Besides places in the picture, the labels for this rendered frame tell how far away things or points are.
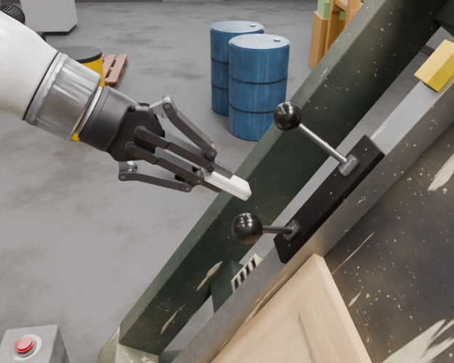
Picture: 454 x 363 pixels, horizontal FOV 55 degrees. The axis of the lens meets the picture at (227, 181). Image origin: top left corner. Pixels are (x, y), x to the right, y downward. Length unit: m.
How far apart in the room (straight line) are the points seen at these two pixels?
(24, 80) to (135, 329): 0.69
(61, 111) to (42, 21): 7.48
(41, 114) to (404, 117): 0.42
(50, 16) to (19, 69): 7.42
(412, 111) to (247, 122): 3.30
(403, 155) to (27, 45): 0.45
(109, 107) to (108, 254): 2.25
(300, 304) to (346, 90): 0.37
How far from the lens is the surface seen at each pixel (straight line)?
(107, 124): 0.52
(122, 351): 1.09
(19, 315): 2.55
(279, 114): 0.56
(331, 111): 0.79
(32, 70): 0.51
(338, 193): 0.58
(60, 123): 0.52
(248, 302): 0.67
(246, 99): 3.76
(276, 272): 0.63
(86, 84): 0.52
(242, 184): 0.61
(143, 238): 2.81
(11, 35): 0.52
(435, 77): 0.56
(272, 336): 0.63
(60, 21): 7.90
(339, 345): 0.54
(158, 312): 1.02
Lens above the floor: 1.76
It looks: 32 degrees down
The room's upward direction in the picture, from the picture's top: straight up
